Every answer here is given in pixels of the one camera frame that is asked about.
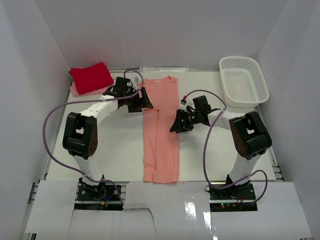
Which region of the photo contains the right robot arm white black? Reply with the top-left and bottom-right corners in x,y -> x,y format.
170,95 -> 272,200

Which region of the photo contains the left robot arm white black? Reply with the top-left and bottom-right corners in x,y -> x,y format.
62,77 -> 154,200

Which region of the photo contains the white perforated plastic basket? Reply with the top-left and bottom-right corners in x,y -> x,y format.
219,56 -> 270,108

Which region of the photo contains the folded red t shirt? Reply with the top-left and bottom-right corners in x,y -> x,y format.
68,62 -> 114,97

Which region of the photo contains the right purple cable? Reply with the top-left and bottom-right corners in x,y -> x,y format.
180,89 -> 268,206

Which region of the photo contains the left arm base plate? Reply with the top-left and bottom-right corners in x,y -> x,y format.
74,177 -> 123,211

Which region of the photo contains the folded light pink t shirt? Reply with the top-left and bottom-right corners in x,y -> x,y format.
69,83 -> 110,97

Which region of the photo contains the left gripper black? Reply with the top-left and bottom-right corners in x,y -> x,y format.
123,87 -> 153,113

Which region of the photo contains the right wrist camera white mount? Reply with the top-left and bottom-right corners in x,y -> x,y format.
180,96 -> 194,111

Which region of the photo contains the white paper sheet at back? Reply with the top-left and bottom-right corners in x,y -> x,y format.
139,67 -> 189,73

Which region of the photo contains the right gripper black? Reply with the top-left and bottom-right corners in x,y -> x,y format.
169,109 -> 201,133

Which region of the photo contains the salmon pink t shirt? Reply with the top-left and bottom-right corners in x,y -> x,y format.
143,76 -> 180,184

